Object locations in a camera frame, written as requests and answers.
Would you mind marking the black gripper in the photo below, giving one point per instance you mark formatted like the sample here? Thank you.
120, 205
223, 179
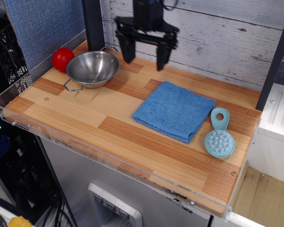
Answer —
148, 26

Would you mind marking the blue microfiber towel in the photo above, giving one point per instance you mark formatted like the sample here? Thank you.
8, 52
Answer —
174, 111

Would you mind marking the red toy tomato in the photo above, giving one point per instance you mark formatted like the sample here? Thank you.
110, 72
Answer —
61, 58

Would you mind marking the clear acrylic table guard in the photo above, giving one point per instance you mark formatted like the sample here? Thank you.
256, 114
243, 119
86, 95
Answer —
92, 142

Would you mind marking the teal scalp massager brush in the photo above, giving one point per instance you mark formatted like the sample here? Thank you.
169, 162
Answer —
219, 143

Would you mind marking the black plastic crate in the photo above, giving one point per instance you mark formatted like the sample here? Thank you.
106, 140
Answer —
12, 62

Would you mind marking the white grooved appliance top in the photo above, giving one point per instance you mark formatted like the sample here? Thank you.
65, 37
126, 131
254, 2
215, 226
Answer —
272, 118

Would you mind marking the yellow object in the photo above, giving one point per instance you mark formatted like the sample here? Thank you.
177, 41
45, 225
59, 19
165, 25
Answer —
19, 222

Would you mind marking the dark metal post left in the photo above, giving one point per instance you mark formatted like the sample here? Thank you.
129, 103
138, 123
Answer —
93, 24

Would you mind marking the dark metal post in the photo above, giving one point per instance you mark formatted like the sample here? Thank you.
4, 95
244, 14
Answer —
93, 24
278, 56

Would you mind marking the steel bowl with handles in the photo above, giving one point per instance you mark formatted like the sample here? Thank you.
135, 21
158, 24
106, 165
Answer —
92, 69

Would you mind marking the dark metal post right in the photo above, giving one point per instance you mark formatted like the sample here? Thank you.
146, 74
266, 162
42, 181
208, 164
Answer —
278, 56

